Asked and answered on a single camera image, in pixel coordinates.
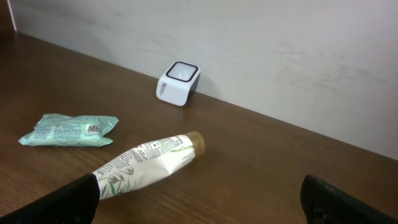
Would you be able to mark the teal wipes packet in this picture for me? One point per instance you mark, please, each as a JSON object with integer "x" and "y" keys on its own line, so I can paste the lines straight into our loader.
{"x": 62, "y": 130}

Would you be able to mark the white barcode scanner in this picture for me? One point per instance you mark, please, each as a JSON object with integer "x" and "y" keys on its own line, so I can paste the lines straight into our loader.
{"x": 178, "y": 83}

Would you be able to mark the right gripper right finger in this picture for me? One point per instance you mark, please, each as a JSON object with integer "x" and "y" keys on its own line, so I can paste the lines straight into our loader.
{"x": 324, "y": 203}

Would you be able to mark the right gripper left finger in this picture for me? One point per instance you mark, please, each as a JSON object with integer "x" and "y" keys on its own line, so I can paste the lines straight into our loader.
{"x": 74, "y": 203}

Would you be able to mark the white tube gold cap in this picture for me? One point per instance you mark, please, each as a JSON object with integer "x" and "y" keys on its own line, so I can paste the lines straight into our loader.
{"x": 148, "y": 163}

